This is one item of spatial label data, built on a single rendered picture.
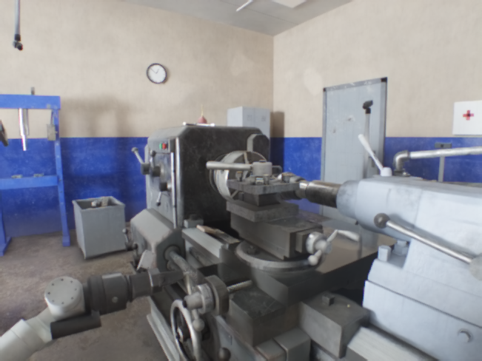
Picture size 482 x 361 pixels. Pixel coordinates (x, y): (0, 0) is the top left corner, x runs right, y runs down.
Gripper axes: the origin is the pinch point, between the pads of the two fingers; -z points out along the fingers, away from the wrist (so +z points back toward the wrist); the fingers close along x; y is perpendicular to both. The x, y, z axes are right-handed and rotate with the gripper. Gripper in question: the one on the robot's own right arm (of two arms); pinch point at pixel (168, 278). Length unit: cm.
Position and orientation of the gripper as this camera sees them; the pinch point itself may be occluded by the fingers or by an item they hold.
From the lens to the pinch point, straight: 74.0
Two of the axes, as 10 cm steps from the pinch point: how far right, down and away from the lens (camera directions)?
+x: -4.6, 4.2, 7.8
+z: -8.4, 0.7, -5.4
